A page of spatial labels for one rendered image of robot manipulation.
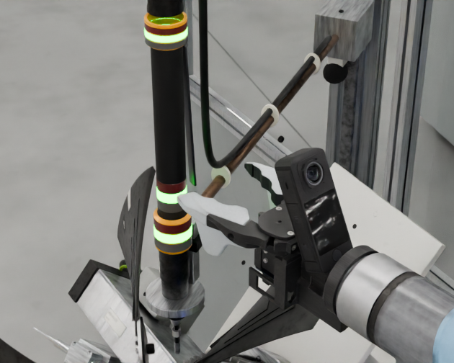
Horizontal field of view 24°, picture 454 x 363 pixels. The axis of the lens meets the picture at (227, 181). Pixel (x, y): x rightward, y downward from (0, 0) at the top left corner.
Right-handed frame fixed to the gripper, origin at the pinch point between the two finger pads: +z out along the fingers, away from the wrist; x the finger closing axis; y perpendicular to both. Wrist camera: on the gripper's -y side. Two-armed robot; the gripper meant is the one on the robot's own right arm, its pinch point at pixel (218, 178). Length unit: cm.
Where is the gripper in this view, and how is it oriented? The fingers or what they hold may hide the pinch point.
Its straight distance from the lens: 108.9
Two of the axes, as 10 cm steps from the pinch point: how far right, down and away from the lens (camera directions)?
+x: 7.5, -3.6, 5.5
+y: 0.0, 8.4, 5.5
